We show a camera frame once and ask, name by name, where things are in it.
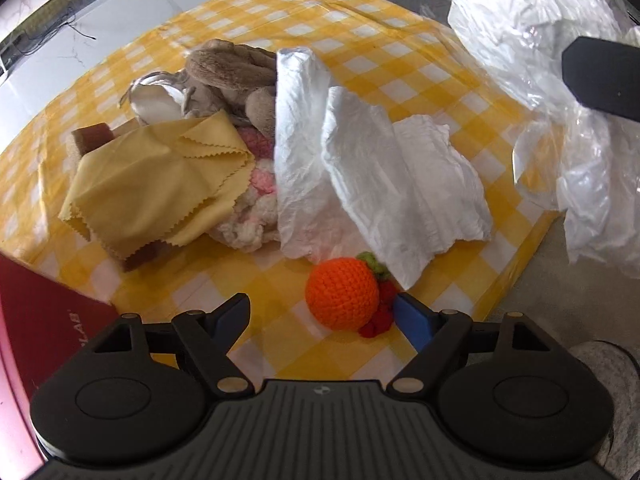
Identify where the orange crochet ball toy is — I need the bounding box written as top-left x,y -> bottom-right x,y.
305,252 -> 399,338

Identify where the pink white crochet toy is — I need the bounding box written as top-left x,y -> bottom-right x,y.
208,127 -> 279,252

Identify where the yellow microfiber cloth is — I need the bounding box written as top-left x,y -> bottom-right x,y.
58,112 -> 255,261

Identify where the white round cloth pad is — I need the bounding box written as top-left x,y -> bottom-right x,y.
118,70 -> 190,126

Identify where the clear plastic bag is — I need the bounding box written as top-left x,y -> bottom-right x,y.
448,0 -> 639,276

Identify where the white plastic bag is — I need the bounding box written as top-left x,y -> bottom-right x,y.
274,48 -> 492,289

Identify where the yellow checkered tablecloth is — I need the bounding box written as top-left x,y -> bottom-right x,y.
1,0 -> 553,382

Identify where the brown sponge block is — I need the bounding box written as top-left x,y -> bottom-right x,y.
72,122 -> 115,156

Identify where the brown plush toy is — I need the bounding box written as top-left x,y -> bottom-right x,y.
184,39 -> 277,140

